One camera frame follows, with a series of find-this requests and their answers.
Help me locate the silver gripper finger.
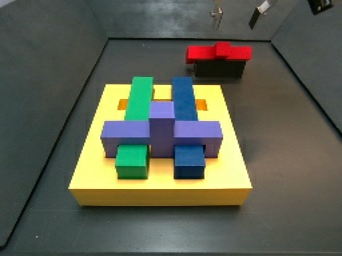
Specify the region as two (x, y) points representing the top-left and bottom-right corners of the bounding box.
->
(210, 0), (223, 30)
(249, 0), (278, 29)

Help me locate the red cross-shaped block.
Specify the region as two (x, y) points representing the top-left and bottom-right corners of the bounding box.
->
(186, 42), (253, 64)

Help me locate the yellow base board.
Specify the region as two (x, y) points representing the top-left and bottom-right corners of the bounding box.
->
(70, 84), (253, 206)

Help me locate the black block holder stand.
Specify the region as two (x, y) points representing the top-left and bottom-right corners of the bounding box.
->
(194, 60), (246, 79)

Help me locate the purple cross-shaped block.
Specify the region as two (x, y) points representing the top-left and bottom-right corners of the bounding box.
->
(100, 101), (223, 158)

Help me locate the blue long block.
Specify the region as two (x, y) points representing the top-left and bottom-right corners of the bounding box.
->
(173, 77), (206, 179)

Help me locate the green long block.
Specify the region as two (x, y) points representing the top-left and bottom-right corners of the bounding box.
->
(115, 77), (154, 179)

